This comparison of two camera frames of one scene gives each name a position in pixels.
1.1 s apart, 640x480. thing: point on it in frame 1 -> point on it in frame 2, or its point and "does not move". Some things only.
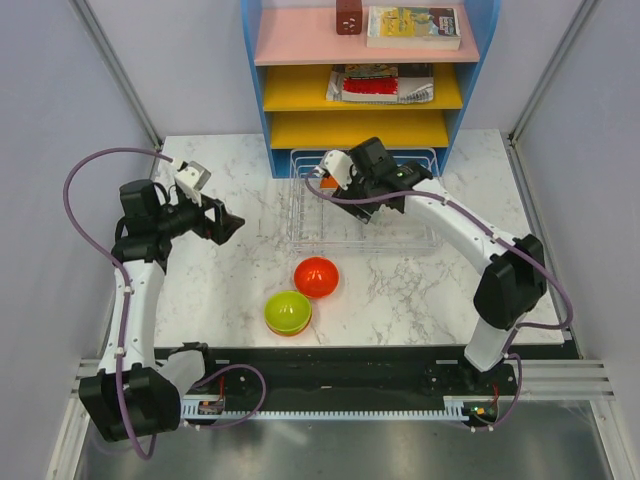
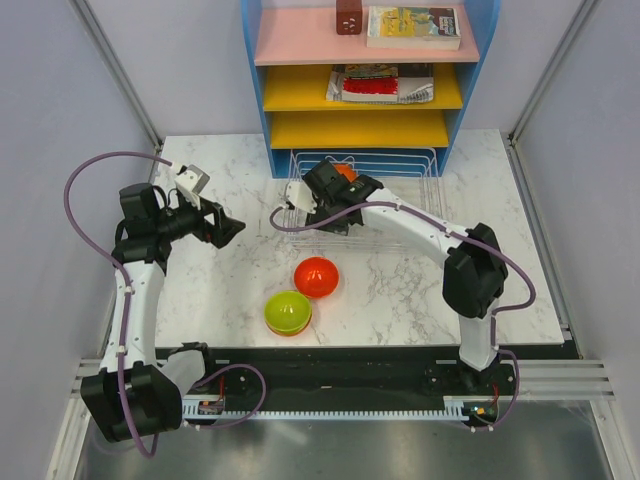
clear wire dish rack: (318, 223) does not move
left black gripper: (222, 227) does not move
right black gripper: (361, 214) -> (318, 215)
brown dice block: (348, 17) does not move
